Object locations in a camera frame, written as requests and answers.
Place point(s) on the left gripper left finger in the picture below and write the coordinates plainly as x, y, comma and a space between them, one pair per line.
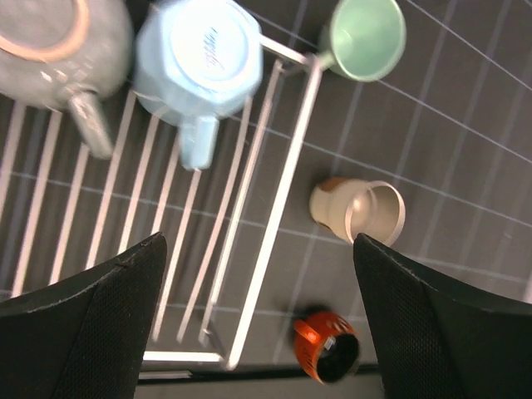
85, 336

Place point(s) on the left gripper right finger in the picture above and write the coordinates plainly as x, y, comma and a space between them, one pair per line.
437, 337

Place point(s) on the orange black ceramic cup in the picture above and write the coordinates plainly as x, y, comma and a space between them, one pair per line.
326, 346

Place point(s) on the grey ceramic mug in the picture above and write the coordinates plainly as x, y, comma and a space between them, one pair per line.
67, 55

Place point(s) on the light blue tall mug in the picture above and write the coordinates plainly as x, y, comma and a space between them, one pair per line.
196, 63

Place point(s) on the mint green cup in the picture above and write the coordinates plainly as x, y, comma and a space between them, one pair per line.
363, 40

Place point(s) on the steel tumbler cup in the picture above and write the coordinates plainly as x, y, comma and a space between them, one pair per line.
349, 207

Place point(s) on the black grid mat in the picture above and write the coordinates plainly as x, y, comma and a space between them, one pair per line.
450, 128

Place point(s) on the metal wire dish rack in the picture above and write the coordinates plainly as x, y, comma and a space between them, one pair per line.
63, 212

